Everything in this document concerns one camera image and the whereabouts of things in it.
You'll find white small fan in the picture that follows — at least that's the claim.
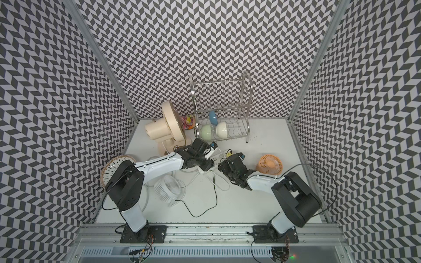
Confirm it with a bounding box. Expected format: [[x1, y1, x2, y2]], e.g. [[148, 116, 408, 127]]
[[153, 174, 186, 207]]

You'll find white power strip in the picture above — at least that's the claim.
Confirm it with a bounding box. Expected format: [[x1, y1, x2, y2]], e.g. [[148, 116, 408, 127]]
[[197, 148, 232, 174]]

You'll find black cable of white fan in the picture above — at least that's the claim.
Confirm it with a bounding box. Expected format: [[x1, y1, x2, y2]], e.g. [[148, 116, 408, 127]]
[[175, 172, 219, 218]]

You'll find patterned woven basket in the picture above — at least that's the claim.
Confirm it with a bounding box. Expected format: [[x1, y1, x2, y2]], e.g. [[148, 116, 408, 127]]
[[100, 155, 137, 188]]

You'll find white power strip cord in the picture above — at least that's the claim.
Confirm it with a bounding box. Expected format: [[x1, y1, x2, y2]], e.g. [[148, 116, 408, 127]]
[[177, 170, 231, 192]]

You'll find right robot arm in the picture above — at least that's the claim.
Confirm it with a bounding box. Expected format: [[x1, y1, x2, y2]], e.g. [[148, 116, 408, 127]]
[[218, 153, 322, 235]]

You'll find orange small fan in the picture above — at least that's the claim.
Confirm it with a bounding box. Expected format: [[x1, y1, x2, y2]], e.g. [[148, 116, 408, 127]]
[[256, 155, 283, 175]]

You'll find metal dish rack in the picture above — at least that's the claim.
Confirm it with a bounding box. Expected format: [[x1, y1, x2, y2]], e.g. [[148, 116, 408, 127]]
[[189, 71, 255, 143]]

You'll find beige desk fan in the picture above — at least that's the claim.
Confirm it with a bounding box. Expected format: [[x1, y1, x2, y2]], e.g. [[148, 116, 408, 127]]
[[145, 101, 192, 156]]

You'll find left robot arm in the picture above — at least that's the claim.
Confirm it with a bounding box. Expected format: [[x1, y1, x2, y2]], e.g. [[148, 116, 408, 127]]
[[105, 138, 218, 233]]

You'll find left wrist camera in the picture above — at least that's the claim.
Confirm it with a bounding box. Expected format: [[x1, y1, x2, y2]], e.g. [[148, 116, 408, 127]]
[[207, 141, 218, 155]]

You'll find white bowl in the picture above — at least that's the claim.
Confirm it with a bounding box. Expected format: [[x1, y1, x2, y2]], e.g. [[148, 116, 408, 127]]
[[216, 122, 228, 140]]

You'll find blue cup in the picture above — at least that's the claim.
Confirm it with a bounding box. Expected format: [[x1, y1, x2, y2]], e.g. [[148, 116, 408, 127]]
[[208, 111, 218, 126]]

